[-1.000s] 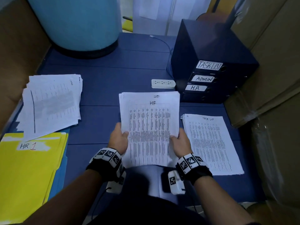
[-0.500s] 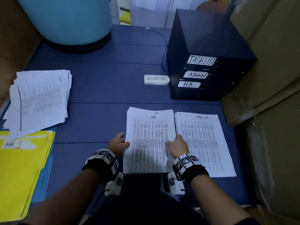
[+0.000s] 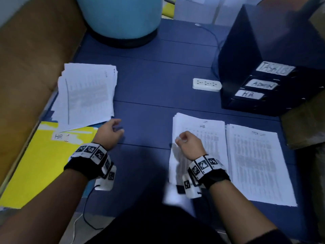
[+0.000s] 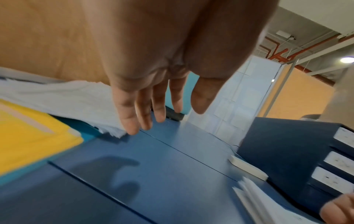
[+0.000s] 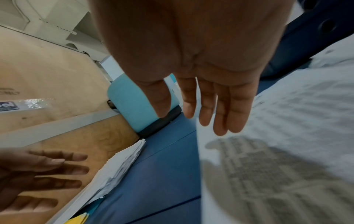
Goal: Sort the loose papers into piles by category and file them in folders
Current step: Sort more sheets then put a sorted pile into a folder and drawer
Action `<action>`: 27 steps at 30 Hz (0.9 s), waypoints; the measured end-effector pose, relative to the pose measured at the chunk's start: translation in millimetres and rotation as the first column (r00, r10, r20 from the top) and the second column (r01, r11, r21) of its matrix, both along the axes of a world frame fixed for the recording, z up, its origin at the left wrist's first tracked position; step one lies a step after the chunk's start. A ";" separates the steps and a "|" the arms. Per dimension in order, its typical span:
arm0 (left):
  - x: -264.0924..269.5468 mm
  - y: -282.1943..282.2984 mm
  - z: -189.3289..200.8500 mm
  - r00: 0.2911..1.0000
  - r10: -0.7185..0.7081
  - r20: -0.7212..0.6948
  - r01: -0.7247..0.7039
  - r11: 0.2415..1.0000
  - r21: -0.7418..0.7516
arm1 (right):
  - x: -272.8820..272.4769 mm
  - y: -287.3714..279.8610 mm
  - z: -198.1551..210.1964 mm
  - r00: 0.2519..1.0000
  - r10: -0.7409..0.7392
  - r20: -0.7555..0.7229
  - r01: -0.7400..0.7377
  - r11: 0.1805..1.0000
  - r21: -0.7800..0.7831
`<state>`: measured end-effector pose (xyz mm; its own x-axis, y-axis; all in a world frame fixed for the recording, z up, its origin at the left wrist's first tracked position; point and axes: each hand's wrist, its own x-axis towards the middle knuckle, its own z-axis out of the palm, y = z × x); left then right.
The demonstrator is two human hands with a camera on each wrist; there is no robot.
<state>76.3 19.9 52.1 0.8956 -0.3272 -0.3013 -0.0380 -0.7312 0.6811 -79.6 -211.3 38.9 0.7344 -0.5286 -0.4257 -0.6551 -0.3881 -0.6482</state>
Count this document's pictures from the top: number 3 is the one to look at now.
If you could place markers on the yellow folder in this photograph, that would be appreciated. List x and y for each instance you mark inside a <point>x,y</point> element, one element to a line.
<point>40,170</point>

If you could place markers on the person's dark trousers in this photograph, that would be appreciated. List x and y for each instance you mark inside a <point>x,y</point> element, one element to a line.
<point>162,226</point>

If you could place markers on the white partition panel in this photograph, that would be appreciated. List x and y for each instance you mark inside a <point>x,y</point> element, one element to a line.
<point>213,10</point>

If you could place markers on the neat stack of printed papers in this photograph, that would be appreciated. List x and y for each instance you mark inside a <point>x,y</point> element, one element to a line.
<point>259,165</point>
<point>211,137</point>
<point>86,96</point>

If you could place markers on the person's right hand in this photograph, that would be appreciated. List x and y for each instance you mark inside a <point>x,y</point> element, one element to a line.
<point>192,145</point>

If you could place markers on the yellow plastic item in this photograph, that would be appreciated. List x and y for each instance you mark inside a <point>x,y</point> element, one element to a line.
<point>168,10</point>

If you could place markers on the white power strip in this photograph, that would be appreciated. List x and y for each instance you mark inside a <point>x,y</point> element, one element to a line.
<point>207,84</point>

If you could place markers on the teal cylindrical barrel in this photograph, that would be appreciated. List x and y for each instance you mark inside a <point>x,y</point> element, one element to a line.
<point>119,15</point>

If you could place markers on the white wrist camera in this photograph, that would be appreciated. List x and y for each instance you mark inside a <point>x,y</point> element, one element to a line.
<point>190,186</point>
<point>105,179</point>

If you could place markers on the person's right forearm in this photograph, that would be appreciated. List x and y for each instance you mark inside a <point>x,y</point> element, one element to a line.
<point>241,213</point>

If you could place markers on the person's left forearm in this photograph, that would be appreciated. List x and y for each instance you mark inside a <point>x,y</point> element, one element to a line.
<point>40,211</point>

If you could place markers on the person's left hand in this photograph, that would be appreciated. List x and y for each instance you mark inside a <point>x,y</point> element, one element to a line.
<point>107,134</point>

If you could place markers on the black marker wristband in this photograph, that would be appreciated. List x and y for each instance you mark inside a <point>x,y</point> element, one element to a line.
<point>89,161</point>
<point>208,171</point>

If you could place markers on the brown cardboard box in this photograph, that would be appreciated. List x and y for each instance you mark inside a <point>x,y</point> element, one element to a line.
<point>304,124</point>

